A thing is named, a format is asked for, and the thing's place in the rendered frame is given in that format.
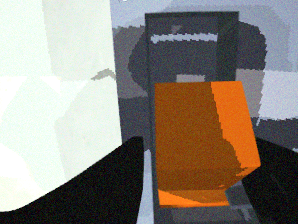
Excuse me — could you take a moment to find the orange l-shaped block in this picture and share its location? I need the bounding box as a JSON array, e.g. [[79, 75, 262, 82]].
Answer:
[[154, 81, 261, 208]]

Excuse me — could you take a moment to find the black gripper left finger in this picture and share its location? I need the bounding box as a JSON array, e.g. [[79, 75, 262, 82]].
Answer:
[[0, 136, 144, 224]]

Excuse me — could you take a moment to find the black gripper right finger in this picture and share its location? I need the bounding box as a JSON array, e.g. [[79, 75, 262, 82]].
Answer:
[[242, 137, 298, 224]]

